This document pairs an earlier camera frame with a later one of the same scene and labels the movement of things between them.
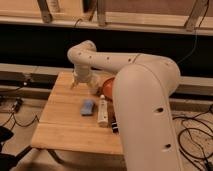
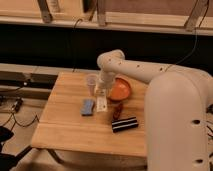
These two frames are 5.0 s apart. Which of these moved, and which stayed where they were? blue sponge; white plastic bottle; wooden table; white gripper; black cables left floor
Moved: white plastic bottle; white gripper
Stayed: blue sponge; wooden table; black cables left floor
